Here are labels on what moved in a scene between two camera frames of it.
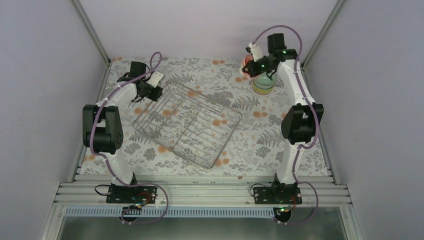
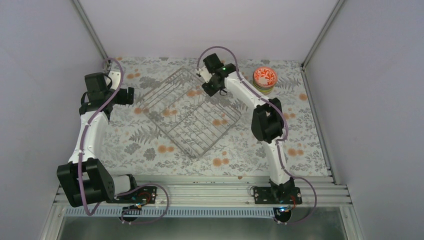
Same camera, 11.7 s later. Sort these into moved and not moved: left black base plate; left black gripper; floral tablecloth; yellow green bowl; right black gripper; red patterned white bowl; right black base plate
Moved: red patterned white bowl; left black gripper; right black gripper
Not moved: right black base plate; left black base plate; floral tablecloth; yellow green bowl
